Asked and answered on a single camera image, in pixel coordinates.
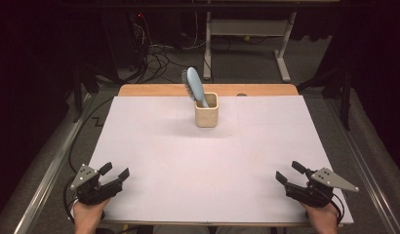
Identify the tangle of floor cables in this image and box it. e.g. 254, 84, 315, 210
133, 13, 209, 84

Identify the long black floor cable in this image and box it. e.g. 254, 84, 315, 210
68, 96, 116, 176

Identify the aluminium floor rail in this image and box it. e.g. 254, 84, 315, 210
12, 94, 92, 234
324, 97, 400, 234

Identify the white table mat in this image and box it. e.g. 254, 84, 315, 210
68, 96, 354, 225

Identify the person's right hand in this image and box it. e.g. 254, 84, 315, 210
300, 198, 340, 234

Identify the light blue hairbrush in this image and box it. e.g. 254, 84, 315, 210
180, 66, 211, 109

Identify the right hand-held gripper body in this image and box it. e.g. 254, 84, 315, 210
284, 167, 360, 209

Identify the black tripod stand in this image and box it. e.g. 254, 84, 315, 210
72, 64, 101, 123
297, 64, 355, 131

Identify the person's left hand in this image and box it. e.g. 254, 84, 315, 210
72, 197, 112, 234

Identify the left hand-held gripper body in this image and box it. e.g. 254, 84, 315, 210
69, 164, 124, 207

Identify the wooden table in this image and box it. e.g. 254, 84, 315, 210
74, 83, 345, 228

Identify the black computer tower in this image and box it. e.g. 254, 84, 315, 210
103, 11, 147, 71

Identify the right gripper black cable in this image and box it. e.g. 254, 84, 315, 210
329, 191, 346, 227

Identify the beige square container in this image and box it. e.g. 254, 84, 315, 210
194, 92, 220, 129

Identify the white metal table frame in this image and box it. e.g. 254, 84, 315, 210
202, 11, 299, 84

